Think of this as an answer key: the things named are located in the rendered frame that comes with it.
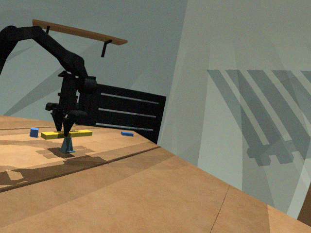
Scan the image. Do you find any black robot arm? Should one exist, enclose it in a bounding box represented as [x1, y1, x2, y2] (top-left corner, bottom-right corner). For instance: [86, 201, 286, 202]
[0, 25, 98, 95]

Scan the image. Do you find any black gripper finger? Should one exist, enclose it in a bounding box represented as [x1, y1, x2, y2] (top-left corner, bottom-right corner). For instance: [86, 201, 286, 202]
[63, 117, 76, 137]
[51, 113, 67, 131]

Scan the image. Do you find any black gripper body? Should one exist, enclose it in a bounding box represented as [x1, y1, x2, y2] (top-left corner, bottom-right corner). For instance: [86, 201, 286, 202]
[45, 90, 88, 121]

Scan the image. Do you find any yellow bar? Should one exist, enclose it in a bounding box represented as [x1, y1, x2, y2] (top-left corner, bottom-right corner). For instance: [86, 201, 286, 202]
[41, 130, 92, 140]

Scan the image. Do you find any teal triangular wedge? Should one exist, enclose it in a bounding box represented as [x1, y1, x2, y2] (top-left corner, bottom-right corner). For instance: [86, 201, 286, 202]
[58, 138, 75, 154]

